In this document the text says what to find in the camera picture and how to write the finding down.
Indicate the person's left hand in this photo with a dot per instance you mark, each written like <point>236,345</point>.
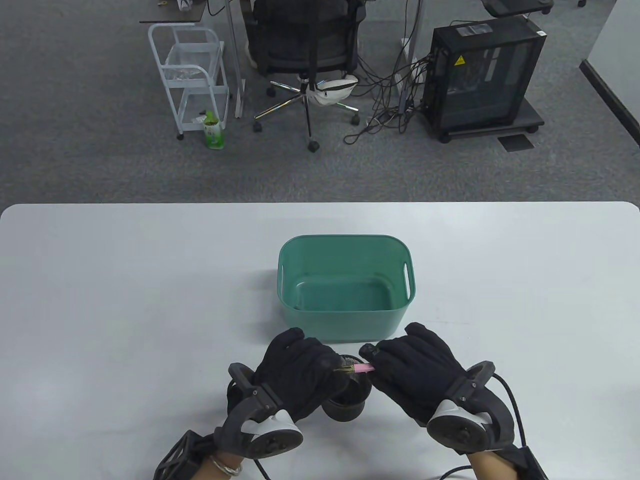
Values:
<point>295,370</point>

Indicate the person's right hand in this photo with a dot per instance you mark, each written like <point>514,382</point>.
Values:
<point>415,370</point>

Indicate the pink fountain pen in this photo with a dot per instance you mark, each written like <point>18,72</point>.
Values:
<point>364,369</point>

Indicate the person's right forearm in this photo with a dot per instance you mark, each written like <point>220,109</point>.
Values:
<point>492,470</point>

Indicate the person's left forearm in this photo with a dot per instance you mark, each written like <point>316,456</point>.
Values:
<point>220,472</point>

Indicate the black mesh pen holder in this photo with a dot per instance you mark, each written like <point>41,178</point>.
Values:
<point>345,410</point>

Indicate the green plastic bin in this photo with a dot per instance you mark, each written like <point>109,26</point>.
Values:
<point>345,322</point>

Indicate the black white hand tracker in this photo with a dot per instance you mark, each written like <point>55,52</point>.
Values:
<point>457,435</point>
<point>270,442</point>

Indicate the black floor outlet cover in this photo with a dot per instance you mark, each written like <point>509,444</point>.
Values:
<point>516,143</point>

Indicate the green drink bottle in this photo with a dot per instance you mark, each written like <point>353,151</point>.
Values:
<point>214,135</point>

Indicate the grey power strip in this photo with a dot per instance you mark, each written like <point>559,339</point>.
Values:
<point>405,102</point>

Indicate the black wheeled platform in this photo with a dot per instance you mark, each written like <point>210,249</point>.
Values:
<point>530,117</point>

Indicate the white bag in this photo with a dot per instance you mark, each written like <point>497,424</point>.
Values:
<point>330,92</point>

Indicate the white desk leg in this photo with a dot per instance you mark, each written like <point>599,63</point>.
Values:
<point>407,50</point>
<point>239,95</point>

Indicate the black computer cabinet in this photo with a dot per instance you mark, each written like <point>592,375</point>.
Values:
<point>480,80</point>

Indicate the clear plastic bag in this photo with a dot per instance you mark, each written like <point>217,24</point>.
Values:
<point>182,74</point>

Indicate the black mesh office chair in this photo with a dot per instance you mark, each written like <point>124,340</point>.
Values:
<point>300,40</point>

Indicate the white rolling cart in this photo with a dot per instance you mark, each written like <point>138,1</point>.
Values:
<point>192,55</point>

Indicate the black chair base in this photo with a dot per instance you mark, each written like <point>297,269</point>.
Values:
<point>515,6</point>

